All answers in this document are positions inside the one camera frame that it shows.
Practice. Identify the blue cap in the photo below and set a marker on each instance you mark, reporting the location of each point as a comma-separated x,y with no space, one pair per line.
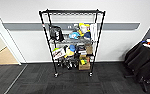
73,47

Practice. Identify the stacked dark boxes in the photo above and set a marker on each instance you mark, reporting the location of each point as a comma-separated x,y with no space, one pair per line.
81,50

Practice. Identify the small yellow plush toy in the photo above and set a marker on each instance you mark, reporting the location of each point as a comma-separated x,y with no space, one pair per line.
70,53

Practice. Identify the light blue plush toy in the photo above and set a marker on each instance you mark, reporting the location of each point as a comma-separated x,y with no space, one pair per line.
74,35

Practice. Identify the stacked brown cardboard boxes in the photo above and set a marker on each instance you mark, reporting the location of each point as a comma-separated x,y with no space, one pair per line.
89,49

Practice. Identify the yellow green toy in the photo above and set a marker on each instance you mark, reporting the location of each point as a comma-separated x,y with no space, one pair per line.
83,61

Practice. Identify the white bag with green top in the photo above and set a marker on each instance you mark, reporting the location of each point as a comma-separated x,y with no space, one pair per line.
58,53

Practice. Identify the black shoes and bags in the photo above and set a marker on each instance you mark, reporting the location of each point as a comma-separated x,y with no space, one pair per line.
67,63

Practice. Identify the open cardboard box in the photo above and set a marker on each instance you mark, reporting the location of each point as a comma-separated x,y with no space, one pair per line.
84,67

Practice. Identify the flat white package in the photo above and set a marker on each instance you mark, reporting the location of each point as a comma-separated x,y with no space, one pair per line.
93,32

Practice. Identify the black bag with white print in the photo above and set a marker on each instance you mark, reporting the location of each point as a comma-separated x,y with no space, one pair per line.
56,33

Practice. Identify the black chair with dark garment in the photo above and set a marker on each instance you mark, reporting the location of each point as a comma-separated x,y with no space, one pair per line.
141,60

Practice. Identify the long grey wall band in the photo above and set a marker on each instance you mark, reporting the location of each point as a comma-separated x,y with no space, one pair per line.
24,26

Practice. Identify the white door frame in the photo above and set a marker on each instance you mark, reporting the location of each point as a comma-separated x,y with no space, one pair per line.
9,40

